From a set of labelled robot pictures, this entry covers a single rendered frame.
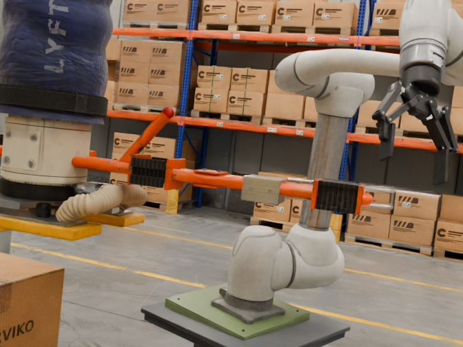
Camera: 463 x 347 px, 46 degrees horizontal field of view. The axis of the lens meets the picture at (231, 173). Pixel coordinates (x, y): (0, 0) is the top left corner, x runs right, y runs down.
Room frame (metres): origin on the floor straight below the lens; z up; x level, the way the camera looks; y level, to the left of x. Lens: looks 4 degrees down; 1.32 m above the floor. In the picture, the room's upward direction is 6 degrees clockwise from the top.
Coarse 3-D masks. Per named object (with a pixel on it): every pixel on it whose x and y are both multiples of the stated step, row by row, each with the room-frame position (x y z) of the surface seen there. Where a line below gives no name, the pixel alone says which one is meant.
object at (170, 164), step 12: (132, 156) 1.02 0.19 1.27; (144, 156) 1.07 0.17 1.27; (132, 168) 1.02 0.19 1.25; (144, 168) 1.01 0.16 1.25; (156, 168) 1.00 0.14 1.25; (168, 168) 1.00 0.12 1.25; (180, 168) 1.05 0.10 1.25; (132, 180) 1.01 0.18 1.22; (144, 180) 1.00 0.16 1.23; (156, 180) 1.00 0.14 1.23; (168, 180) 1.00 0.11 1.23
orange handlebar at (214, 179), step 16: (80, 160) 1.06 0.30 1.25; (96, 160) 1.05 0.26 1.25; (112, 160) 1.09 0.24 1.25; (176, 176) 1.01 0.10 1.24; (192, 176) 1.00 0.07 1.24; (208, 176) 0.99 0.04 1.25; (224, 176) 0.99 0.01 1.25; (240, 176) 1.02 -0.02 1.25; (288, 192) 0.95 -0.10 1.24; (304, 192) 0.94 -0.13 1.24
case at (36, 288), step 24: (0, 264) 1.32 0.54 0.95; (24, 264) 1.34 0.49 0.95; (48, 264) 1.37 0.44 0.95; (0, 288) 1.16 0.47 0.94; (24, 288) 1.23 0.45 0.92; (48, 288) 1.31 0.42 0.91; (0, 312) 1.17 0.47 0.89; (24, 312) 1.24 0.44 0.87; (48, 312) 1.32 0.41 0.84; (0, 336) 1.17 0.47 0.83; (24, 336) 1.24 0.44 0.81; (48, 336) 1.32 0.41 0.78
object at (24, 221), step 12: (36, 204) 1.00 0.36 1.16; (48, 204) 1.00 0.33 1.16; (0, 216) 0.99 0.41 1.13; (12, 216) 0.98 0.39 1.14; (24, 216) 0.99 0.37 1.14; (36, 216) 1.00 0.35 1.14; (48, 216) 1.00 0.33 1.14; (0, 228) 0.98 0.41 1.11; (12, 228) 0.97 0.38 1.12; (24, 228) 0.96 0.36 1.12; (36, 228) 0.95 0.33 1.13; (48, 228) 0.95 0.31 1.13; (60, 228) 0.94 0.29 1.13; (72, 228) 0.95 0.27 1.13; (84, 228) 0.97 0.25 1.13; (96, 228) 1.00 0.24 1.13; (72, 240) 0.93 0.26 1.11
